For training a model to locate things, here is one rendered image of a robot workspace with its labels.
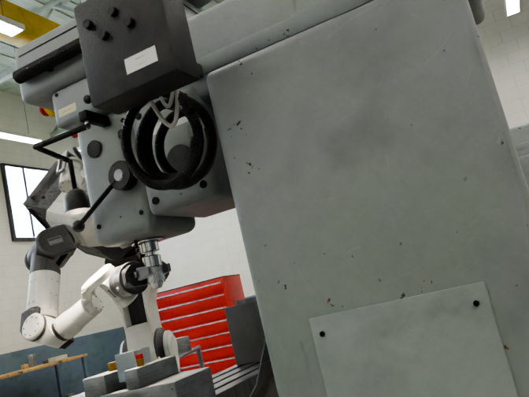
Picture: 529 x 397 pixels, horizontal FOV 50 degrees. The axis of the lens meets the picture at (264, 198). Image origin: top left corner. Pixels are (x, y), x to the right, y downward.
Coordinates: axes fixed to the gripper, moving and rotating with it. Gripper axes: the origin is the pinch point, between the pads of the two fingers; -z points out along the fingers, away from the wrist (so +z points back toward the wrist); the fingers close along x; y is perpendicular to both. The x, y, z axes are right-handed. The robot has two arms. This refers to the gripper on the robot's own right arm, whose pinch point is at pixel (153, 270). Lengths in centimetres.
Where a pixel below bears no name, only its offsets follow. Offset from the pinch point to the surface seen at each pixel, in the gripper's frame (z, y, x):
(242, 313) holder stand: 21.1, 16.2, 40.0
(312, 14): -58, -41, 15
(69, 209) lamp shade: 14.9, -20.9, -12.6
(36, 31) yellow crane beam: 506, -359, 184
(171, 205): -19.7, -11.9, -3.6
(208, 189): -29.2, -12.8, 0.5
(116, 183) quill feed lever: -8.7, -20.7, -10.2
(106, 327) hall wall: 1031, 8, 436
